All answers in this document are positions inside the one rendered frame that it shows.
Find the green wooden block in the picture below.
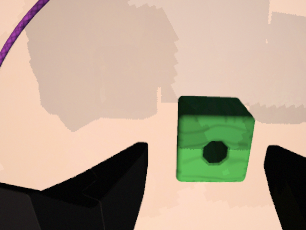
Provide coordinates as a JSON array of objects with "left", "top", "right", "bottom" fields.
[{"left": 176, "top": 95, "right": 255, "bottom": 183}]

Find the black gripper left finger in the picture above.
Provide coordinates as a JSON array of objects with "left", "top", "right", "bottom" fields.
[{"left": 0, "top": 142, "right": 149, "bottom": 230}]

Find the purple string with wooden stick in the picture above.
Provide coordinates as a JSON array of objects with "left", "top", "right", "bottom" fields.
[{"left": 0, "top": 0, "right": 51, "bottom": 67}]

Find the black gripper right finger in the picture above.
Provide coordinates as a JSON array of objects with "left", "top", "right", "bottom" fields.
[{"left": 263, "top": 146, "right": 306, "bottom": 230}]

